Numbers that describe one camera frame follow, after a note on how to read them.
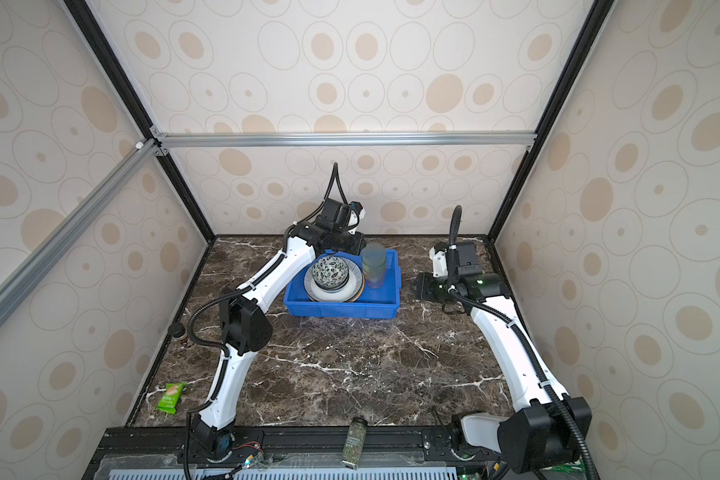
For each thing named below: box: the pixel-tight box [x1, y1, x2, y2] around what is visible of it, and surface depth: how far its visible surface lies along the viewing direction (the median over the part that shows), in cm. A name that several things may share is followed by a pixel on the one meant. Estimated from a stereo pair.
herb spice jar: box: [341, 416, 368, 470], surface depth 72 cm
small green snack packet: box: [156, 382, 188, 415], surface depth 81 cm
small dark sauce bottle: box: [168, 321, 192, 347], surface depth 87 cm
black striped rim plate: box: [304, 256, 365, 303], surface depth 99 cm
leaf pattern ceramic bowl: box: [311, 256, 349, 290], surface depth 99 cm
